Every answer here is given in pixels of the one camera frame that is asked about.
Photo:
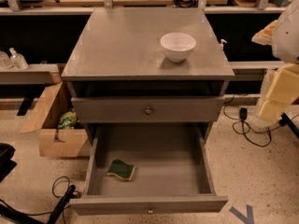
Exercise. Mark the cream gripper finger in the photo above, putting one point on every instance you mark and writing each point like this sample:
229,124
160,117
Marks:
264,37
282,92

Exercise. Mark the green yellow sponge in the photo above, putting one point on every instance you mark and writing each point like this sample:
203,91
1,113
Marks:
121,170

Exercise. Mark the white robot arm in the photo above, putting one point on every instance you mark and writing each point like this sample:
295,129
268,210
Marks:
285,46

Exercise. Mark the grey drawer cabinet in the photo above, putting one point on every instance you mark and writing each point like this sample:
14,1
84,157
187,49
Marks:
119,54

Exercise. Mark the closed grey top drawer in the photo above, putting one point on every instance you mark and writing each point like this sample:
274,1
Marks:
142,109

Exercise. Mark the open grey middle drawer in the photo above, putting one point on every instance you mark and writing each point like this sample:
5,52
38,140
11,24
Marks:
171,172

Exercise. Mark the white pump dispenser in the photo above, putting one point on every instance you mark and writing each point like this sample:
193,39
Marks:
223,43

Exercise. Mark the white ceramic bowl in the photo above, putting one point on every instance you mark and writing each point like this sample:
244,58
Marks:
177,46

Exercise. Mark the green snack bag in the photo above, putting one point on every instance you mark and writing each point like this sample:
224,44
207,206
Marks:
67,120

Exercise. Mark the cardboard box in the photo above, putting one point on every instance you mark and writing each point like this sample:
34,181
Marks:
44,117

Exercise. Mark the clear sanitizer bottle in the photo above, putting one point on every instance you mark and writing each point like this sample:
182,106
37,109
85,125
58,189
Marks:
18,60

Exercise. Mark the black case at left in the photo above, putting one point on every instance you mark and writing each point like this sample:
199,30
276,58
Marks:
6,163

